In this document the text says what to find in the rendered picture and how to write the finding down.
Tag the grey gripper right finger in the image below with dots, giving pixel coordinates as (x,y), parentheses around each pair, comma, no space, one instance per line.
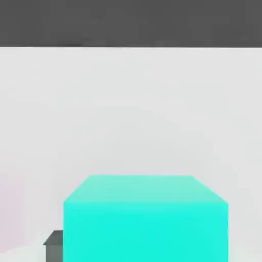
(235,254)

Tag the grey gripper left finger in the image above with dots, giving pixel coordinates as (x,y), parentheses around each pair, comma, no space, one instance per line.
(54,248)

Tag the small cyan cube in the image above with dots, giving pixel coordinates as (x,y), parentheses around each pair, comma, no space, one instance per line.
(145,225)

